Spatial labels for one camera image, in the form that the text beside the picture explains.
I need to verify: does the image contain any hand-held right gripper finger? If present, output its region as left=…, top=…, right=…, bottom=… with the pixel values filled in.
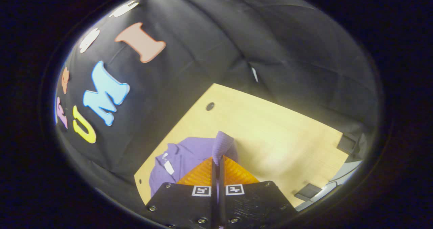
left=218, top=156, right=298, bottom=229
left=145, top=156, right=217, bottom=229

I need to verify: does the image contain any purple shirt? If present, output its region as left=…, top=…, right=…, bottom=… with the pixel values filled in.
left=149, top=131, right=239, bottom=197

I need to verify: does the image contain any black table clamp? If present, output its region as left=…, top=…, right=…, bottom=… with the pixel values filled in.
left=294, top=183, right=323, bottom=202
left=337, top=133, right=361, bottom=155

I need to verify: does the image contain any black backdrop cloth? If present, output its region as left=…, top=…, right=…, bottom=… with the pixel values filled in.
left=54, top=0, right=379, bottom=202

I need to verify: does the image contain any white garment hang tag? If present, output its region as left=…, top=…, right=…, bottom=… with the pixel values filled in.
left=163, top=153, right=175, bottom=175

